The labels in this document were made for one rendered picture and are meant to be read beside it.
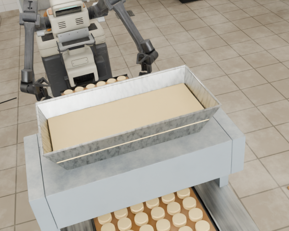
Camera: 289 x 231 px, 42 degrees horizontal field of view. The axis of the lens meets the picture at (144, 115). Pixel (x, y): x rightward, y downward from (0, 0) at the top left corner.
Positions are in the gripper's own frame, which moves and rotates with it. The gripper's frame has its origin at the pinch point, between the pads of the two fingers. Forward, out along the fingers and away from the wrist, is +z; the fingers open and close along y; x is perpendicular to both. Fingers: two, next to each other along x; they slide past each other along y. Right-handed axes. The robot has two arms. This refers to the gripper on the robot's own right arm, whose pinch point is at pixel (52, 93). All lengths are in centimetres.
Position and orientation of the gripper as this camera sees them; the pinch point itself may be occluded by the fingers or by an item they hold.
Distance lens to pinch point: 202.9
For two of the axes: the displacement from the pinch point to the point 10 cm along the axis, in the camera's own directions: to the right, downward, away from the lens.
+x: 4.4, -5.8, 6.8
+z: 8.9, 2.0, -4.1
